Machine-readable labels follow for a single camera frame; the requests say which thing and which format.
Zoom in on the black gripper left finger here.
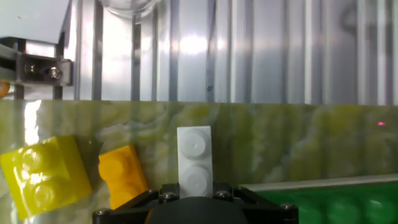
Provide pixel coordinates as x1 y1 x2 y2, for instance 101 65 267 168
91 183 180 224

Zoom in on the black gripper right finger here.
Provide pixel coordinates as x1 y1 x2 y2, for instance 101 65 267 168
213 182 300 224

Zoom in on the white four-stud block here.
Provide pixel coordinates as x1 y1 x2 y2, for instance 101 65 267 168
176 125 215 199

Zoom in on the yellow-orange four-stud block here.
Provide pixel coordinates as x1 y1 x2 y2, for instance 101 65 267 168
98 144 149 210

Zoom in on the green studded baseplate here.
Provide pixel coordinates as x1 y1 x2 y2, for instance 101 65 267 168
241 174 398 224

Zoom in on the lime yellow square block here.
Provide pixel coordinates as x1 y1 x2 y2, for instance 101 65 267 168
0 135 93 220

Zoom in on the orange tube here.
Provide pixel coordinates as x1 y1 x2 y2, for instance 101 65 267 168
0 81 11 98

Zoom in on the white flat panel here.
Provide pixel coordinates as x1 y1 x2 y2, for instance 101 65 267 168
0 0 73 44

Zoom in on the black bolted angle bracket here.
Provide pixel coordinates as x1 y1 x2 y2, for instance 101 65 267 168
15 52 74 87

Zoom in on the grey metal frame bar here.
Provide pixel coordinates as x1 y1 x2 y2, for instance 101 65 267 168
0 43 24 85

